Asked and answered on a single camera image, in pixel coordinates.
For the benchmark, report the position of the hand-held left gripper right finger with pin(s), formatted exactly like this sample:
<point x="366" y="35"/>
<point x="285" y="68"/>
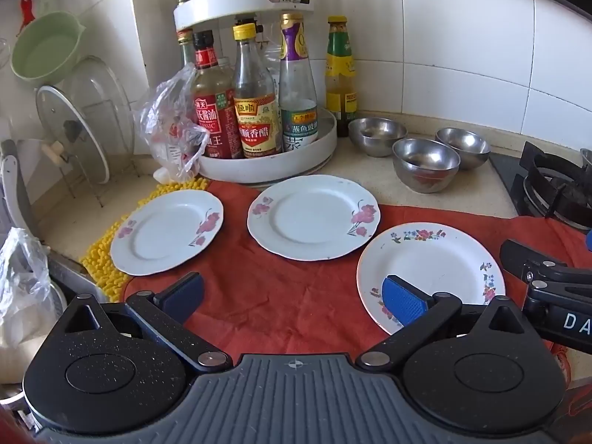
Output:
<point x="402" y="303"/>

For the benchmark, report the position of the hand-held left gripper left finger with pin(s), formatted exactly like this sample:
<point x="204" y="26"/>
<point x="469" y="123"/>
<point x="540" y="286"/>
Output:
<point x="182" y="293"/>

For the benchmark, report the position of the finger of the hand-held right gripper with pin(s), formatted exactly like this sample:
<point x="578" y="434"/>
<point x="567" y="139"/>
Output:
<point x="518" y="254"/>

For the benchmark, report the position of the white plate small colourful flowers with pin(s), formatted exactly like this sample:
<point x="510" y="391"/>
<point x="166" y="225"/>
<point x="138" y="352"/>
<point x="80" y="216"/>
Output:
<point x="430" y="259"/>

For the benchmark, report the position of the stainless steel bowl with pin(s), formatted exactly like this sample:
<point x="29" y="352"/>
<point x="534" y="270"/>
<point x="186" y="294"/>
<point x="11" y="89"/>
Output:
<point x="377" y="136"/>
<point x="465" y="148"/>
<point x="425" y="166"/>

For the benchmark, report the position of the white plate pink flowers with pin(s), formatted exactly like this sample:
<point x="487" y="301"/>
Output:
<point x="310" y="217"/>
<point x="162" y="236"/>

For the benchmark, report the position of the black gas stove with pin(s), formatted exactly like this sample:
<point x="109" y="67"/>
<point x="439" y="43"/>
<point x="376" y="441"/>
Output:
<point x="545" y="185"/>

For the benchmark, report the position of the yellow chenille mat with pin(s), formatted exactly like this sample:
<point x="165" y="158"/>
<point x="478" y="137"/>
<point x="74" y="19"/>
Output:
<point x="99" y="259"/>

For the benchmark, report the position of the red cloth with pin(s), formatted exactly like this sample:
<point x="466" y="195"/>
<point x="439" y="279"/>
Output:
<point x="286" y="286"/>

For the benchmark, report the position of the white plastic bag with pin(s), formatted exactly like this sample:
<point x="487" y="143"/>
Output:
<point x="23" y="286"/>

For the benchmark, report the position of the clear crumpled plastic bag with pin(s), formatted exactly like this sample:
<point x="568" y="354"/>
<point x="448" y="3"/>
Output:
<point x="171" y="125"/>

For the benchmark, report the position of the white two-tier rotating rack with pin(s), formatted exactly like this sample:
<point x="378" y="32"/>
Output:
<point x="296" y="162"/>

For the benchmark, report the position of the red label soy sauce bottle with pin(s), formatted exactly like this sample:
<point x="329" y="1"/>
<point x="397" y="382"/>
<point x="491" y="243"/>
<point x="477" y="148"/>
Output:
<point x="215" y="111"/>

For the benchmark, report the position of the yellow cap vinegar bottle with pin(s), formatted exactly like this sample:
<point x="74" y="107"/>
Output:
<point x="256" y="115"/>

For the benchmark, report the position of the glass lid with black knob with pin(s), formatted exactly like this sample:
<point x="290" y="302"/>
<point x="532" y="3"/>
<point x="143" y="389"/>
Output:
<point x="74" y="134"/>

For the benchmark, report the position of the large clear glass lid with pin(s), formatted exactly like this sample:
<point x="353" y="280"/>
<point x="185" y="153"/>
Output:
<point x="108" y="97"/>

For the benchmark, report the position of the purple label sauce bottle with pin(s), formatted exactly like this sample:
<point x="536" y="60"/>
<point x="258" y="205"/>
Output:
<point x="298" y="92"/>

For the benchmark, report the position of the green yellow label sauce bottle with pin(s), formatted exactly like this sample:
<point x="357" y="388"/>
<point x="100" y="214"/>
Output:
<point x="341" y="78"/>

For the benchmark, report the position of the dark green glass bottle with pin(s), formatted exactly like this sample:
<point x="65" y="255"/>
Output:
<point x="186" y="48"/>

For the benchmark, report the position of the light green plastic basin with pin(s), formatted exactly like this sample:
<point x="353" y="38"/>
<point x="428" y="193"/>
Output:
<point x="44" y="48"/>

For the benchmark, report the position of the red hanging ornament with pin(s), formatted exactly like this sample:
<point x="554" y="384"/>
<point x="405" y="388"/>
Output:
<point x="27" y="9"/>

